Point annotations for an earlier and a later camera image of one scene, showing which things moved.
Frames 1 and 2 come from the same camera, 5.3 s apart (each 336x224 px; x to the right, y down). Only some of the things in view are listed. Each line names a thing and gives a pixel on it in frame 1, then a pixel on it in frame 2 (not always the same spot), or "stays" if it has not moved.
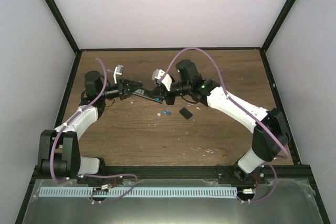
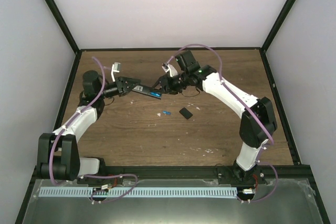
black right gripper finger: [160, 101] -> [170, 91]
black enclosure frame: [296, 171] stays
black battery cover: [185, 113] stays
